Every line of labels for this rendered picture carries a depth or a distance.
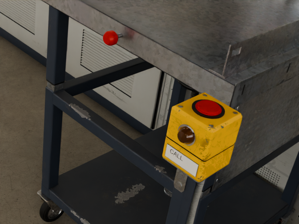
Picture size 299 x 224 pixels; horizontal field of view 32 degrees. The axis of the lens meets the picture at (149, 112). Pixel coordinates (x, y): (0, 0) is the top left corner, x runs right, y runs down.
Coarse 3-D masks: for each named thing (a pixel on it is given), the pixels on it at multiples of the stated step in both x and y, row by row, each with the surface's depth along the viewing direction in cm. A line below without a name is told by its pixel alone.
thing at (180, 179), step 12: (180, 180) 83; (192, 180) 81; (204, 180) 84; (180, 192) 84; (192, 192) 82; (180, 204) 85; (192, 204) 86; (168, 216) 88; (180, 216) 86; (192, 216) 88
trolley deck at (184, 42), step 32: (64, 0) 124; (96, 0) 121; (128, 0) 124; (160, 0) 127; (192, 0) 131; (224, 0) 134; (256, 0) 138; (288, 0) 142; (96, 32) 119; (128, 32) 112; (160, 32) 111; (192, 32) 114; (224, 32) 116; (256, 32) 119; (160, 64) 108; (192, 64) 102; (288, 64) 109; (224, 96) 99
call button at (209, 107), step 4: (204, 100) 78; (208, 100) 78; (196, 104) 77; (200, 104) 76; (204, 104) 77; (208, 104) 77; (212, 104) 77; (216, 104) 77; (196, 108) 76; (200, 108) 75; (204, 108) 76; (208, 108) 76; (212, 108) 76; (216, 108) 76; (220, 108) 77; (204, 112) 75; (208, 112) 75; (212, 112) 75; (216, 112) 75; (220, 112) 76
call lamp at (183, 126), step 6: (180, 126) 76; (186, 126) 75; (180, 132) 75; (186, 132) 74; (192, 132) 74; (180, 138) 75; (186, 138) 74; (192, 138) 74; (186, 144) 76; (192, 144) 75
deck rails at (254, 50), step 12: (288, 24) 107; (252, 36) 99; (264, 36) 102; (276, 36) 106; (288, 36) 110; (240, 48) 97; (252, 48) 101; (264, 48) 105; (276, 48) 109; (288, 48) 113; (228, 60) 96; (240, 60) 99; (252, 60) 103; (264, 60) 106; (216, 72) 98; (228, 72) 98
